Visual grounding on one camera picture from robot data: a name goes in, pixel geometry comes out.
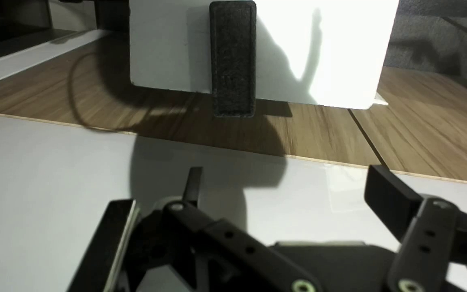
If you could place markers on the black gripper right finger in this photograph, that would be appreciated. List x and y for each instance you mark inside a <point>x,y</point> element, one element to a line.
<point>422,237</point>

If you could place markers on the small white platform board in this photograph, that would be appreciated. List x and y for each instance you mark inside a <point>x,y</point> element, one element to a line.
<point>325,49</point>

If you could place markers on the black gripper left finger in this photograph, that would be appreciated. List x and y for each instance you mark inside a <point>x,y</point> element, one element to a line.
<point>227,244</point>

